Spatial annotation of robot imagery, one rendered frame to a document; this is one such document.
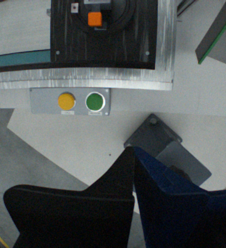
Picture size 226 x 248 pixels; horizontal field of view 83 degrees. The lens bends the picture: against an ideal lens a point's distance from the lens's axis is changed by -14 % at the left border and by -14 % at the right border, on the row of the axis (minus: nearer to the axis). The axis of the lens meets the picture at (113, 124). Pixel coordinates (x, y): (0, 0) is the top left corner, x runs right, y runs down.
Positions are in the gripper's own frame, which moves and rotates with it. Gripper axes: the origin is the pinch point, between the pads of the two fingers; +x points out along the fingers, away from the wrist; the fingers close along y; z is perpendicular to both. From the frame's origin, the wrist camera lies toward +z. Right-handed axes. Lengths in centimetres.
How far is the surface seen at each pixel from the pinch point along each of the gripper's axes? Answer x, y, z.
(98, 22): 18.0, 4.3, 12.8
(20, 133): 40, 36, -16
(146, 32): 28.4, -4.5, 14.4
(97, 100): 28.2, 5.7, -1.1
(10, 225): 125, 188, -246
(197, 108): 39.4, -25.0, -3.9
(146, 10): 28.4, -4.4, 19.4
